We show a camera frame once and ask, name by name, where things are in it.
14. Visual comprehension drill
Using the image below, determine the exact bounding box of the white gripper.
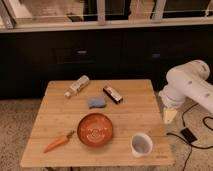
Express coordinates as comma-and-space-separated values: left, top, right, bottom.
159, 87, 185, 124

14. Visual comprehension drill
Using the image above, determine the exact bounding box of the orange ceramic bowl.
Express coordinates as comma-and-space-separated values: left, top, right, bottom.
77, 113, 113, 147

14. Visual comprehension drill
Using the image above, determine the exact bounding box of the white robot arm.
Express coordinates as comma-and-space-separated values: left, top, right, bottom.
159, 60, 213, 124

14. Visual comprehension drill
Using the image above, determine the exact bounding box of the black power adapter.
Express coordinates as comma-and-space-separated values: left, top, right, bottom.
181, 128, 197, 143

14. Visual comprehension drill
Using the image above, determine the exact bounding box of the white cup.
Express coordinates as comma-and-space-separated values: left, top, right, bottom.
130, 133, 153, 158

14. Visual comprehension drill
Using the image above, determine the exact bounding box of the dark snack bar package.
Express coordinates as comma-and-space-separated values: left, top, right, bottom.
103, 86, 123, 104

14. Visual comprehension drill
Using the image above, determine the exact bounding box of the blue sponge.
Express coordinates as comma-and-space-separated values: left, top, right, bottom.
88, 97, 106, 108

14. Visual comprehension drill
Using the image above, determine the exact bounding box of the wooden table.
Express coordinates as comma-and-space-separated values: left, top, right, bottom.
21, 79, 174, 167

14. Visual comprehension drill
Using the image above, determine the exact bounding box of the orange carrot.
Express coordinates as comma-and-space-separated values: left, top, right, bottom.
44, 131, 74, 153

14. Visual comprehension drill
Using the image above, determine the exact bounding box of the dark cabinet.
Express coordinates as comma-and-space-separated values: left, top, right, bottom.
0, 25, 213, 99

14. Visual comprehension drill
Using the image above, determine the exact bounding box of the black cable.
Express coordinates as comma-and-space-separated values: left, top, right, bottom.
166, 102, 213, 171

